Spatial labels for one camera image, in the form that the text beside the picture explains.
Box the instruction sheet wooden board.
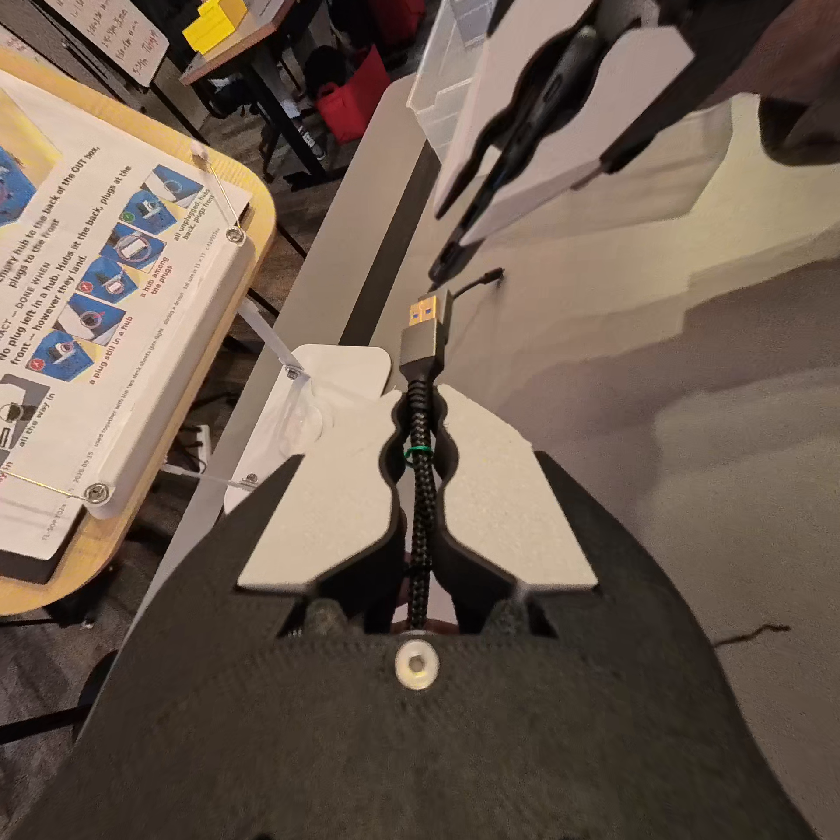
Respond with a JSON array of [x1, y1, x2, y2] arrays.
[[0, 50, 279, 618]]

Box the white object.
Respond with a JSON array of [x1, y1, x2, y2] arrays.
[[427, 24, 605, 284]]

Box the yellow storage bin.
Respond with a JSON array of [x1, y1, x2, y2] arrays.
[[182, 0, 250, 56]]

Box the grey work table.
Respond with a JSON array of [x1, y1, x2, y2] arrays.
[[178, 0, 329, 185]]

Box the red storage bin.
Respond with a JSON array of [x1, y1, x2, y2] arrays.
[[315, 46, 395, 143]]

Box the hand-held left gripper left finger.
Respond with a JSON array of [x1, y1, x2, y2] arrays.
[[237, 390, 403, 615]]

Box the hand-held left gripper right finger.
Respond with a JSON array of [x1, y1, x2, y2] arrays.
[[437, 384, 602, 615]]

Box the thin black wire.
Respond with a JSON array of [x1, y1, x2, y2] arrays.
[[713, 623, 792, 652]]

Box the braided usb cable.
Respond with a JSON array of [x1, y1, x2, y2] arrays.
[[398, 292, 454, 634]]

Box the handwritten whiteboard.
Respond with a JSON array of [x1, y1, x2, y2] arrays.
[[46, 0, 172, 89]]

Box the clear plastic storage bin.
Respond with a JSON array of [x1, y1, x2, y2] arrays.
[[407, 0, 502, 161]]

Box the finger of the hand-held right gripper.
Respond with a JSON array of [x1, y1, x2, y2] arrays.
[[457, 24, 697, 250], [431, 0, 599, 219]]

